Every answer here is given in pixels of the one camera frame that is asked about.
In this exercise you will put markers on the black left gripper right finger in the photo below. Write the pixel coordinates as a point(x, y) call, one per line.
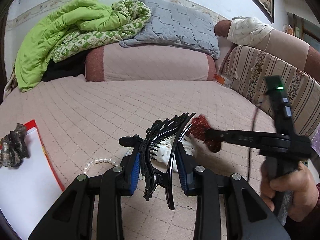
point(246, 214)

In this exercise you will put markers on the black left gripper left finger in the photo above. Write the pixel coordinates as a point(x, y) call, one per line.
point(71, 216)

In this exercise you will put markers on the red polka dot scrunchie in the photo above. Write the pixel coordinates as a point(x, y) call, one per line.
point(201, 129)

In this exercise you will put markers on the black plastic hair claw clip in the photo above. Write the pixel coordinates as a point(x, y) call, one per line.
point(158, 158)

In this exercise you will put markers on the person's right hand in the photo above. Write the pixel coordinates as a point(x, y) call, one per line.
point(300, 182)

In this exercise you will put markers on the red rimmed white tray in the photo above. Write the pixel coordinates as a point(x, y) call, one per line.
point(29, 191)

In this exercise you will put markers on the striped floral cushion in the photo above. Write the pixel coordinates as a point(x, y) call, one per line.
point(260, 76)

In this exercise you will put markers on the grey brown satin scrunchie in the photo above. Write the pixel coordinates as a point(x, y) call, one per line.
point(13, 147)

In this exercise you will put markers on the orange white small packet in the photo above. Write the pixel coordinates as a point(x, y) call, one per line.
point(222, 80)

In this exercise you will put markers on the pink quilted bed cover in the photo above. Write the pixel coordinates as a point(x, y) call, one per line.
point(82, 121)

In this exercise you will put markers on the pink headboard bolster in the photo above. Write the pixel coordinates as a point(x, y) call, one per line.
point(292, 50)

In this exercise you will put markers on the white patterned cloth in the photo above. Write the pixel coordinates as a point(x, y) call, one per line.
point(248, 31)

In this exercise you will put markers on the pink bolster pillow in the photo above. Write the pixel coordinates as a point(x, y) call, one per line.
point(148, 62)

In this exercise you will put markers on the grey quilted pillow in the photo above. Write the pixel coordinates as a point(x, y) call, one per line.
point(172, 24)

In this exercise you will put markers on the green quilted blanket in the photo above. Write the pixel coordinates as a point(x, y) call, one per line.
point(77, 26)

